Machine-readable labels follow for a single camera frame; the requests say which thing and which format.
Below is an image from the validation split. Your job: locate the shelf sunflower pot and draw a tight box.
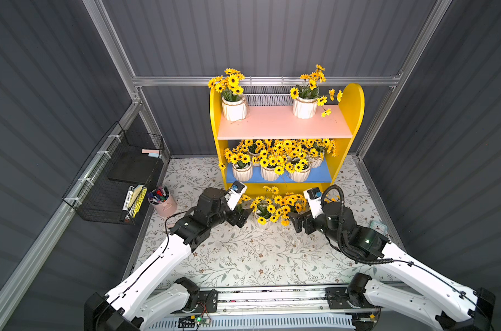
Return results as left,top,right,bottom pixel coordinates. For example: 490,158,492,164
218,141,254,182
307,138,336,168
285,146,311,183
258,142,286,181
290,64,344,119
250,186,282,227
270,194,308,227
207,68,248,122

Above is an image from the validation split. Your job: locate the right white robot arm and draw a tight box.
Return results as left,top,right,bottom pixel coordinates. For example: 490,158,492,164
288,202,495,330

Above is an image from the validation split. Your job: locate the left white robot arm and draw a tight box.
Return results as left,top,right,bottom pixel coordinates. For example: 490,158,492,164
84,181,251,330

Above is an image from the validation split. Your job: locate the small teal alarm clock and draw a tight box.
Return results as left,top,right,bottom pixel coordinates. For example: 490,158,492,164
370,220,388,237

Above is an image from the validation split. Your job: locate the yellow wooden shelf unit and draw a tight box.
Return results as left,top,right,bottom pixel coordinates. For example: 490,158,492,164
210,84,365,196

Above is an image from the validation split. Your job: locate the pink metal pen bucket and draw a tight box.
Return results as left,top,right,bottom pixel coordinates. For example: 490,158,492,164
146,186,177,218

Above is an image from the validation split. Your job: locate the yellow marker in basket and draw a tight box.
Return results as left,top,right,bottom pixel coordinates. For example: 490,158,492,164
127,185,147,220

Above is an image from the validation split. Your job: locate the white marker in basket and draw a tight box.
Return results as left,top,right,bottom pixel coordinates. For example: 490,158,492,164
119,186,135,221

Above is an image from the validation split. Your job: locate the white mesh desk organizer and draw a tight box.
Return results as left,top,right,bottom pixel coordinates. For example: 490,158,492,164
244,86,293,106

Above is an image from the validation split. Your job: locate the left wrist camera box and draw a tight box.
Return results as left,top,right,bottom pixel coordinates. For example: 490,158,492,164
226,181,247,211

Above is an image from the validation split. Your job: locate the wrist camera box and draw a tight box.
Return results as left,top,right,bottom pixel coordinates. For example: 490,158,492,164
304,187,323,219
226,181,247,211

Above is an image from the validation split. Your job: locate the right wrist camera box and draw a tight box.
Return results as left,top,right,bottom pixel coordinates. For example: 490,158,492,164
304,187,323,219

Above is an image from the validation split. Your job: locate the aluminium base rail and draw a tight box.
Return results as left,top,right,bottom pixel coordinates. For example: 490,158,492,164
142,282,442,331

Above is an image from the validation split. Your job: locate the black wire wall basket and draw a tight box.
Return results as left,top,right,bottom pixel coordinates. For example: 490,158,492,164
63,123,166,225

